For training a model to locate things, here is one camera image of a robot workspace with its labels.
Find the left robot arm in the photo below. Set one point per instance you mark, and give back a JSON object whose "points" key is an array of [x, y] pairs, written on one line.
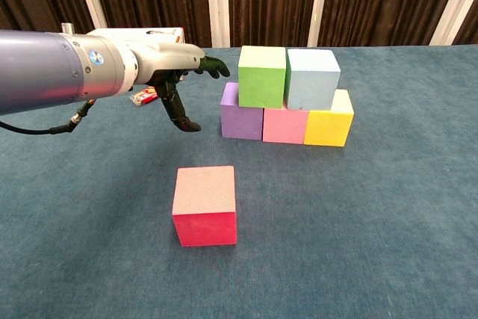
{"points": [[48, 68]]}

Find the red foam cube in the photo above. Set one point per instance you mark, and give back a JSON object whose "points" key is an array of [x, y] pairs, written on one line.
{"points": [[205, 207]]}

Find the teal felt table cover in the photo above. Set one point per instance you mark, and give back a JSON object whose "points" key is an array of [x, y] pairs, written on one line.
{"points": [[298, 259]]}

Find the green foam cube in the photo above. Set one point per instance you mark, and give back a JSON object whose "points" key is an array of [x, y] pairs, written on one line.
{"points": [[261, 80]]}

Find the small red candy wrapper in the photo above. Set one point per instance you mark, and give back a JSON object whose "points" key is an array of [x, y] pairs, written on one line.
{"points": [[143, 96]]}

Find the white cardboard carton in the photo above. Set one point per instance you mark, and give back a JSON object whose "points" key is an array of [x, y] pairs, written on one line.
{"points": [[142, 33]]}

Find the purple foam cube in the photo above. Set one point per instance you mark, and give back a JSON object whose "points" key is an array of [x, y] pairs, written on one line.
{"points": [[239, 121]]}

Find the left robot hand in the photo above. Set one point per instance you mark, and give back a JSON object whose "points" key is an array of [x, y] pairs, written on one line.
{"points": [[168, 61]]}

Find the yellow foam cube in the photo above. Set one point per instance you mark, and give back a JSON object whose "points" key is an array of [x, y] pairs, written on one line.
{"points": [[328, 128]]}

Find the pink foam cube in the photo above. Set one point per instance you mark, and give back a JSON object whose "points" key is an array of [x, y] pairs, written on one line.
{"points": [[285, 126]]}

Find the light blue foam cube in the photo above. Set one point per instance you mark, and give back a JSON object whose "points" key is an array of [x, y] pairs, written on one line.
{"points": [[310, 80]]}

